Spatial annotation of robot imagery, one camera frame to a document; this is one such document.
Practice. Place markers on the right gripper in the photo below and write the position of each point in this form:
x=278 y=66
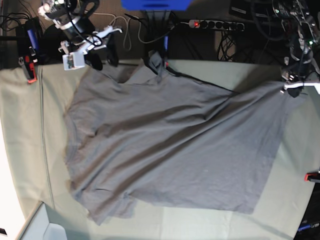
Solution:
x=82 y=27

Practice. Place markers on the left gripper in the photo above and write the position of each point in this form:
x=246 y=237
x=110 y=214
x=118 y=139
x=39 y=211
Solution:
x=301 y=66

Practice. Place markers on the grey t-shirt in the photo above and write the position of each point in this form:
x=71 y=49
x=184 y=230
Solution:
x=171 y=141

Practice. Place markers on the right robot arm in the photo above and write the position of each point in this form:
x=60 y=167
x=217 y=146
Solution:
x=83 y=39

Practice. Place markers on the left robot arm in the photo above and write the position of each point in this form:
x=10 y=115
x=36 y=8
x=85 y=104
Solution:
x=299 y=28

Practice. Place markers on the red clamp at top centre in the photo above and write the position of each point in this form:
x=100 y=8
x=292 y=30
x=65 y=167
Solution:
x=165 y=52

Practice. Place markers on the red clamp at left corner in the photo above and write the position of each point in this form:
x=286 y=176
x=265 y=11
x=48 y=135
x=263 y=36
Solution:
x=28 y=48

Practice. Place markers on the blue box at top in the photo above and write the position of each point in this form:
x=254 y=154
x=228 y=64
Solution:
x=155 y=5

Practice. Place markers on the red clamp at right edge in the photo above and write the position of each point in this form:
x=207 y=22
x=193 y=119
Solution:
x=313 y=177

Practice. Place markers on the black power strip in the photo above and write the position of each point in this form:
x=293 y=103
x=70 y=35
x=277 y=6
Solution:
x=217 y=25

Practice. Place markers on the white bin at bottom left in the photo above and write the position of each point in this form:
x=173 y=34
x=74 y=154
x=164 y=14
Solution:
x=39 y=227

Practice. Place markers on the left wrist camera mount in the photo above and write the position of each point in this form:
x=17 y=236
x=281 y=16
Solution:
x=312 y=80

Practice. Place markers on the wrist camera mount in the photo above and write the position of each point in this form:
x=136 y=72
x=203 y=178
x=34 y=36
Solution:
x=74 y=54
x=312 y=80

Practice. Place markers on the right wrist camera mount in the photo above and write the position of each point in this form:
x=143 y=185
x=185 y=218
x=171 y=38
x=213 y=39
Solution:
x=74 y=54

